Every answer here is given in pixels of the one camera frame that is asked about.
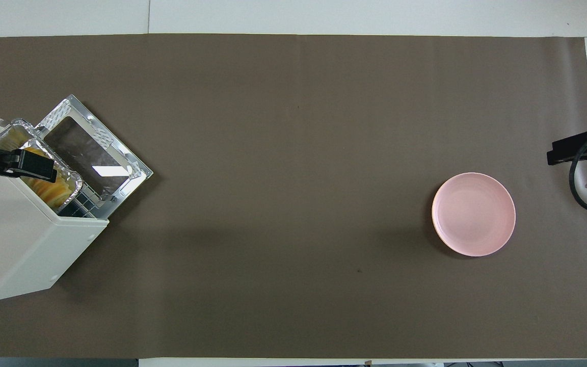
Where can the brown paper table mat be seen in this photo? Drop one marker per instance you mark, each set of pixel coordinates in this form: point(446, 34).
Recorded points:
point(298, 204)

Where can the white toaster oven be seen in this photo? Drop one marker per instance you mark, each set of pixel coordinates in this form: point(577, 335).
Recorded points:
point(18, 239)

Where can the glass oven door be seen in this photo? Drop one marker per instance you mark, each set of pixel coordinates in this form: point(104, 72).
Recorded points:
point(87, 148)

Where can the aluminium foil tray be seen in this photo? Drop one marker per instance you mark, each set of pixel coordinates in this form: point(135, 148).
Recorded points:
point(69, 173)

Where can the pink round plate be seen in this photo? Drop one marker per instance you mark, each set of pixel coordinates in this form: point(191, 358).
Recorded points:
point(473, 214)

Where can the golden ridged bread loaf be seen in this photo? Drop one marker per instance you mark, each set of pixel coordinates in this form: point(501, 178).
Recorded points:
point(54, 192)

